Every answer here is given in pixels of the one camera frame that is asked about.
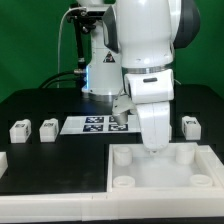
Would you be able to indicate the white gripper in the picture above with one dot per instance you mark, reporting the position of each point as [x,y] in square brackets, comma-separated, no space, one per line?
[154,120]

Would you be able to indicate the white square tabletop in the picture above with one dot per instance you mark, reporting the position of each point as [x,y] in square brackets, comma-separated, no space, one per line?
[180,165]

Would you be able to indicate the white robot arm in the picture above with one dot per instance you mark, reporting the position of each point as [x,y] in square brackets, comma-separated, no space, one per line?
[133,47]

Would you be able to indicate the white sheet with tags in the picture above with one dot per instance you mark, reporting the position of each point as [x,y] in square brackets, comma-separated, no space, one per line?
[75,125]

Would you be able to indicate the white L-shaped fence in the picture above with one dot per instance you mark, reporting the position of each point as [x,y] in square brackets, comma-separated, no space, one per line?
[122,203]

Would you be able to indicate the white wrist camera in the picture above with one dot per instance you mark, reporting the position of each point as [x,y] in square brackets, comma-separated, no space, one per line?
[142,89]

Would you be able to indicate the black camera stand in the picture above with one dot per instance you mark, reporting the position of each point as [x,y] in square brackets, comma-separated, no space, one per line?
[79,30]

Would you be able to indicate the black camera on mount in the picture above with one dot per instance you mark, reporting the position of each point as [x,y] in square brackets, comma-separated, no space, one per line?
[94,12]

